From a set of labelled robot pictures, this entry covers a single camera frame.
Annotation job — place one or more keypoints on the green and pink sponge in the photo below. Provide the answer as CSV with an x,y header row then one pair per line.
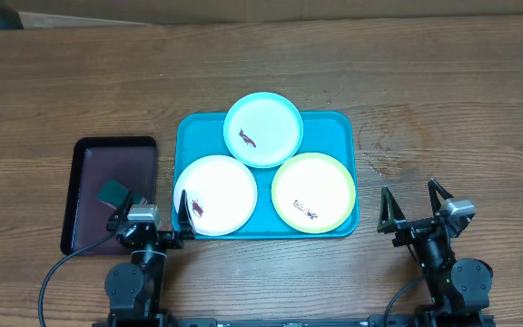
x,y
114,195

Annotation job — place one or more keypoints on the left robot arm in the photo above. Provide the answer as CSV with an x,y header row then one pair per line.
x,y
134,288

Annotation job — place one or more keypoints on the yellow green-rimmed plate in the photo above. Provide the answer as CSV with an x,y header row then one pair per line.
x,y
313,193

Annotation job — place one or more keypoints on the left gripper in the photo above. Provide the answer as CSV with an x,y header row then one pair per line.
x,y
173,240

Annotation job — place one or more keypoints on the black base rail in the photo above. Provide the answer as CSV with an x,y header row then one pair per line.
x,y
289,322

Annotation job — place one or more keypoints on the cardboard sheet at back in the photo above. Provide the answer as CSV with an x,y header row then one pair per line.
x,y
163,12

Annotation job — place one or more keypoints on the teal plastic serving tray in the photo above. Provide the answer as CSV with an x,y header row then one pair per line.
x,y
326,132

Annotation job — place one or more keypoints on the black tray with red liquid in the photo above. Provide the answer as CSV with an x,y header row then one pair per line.
x,y
130,160

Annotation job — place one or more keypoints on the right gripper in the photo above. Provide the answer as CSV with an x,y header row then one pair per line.
x,y
394,220

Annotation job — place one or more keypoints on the light blue plate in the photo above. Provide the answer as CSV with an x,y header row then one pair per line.
x,y
263,130

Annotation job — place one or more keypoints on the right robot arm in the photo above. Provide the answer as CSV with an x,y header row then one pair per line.
x,y
458,288

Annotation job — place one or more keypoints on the white plate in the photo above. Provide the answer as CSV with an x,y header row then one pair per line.
x,y
221,193

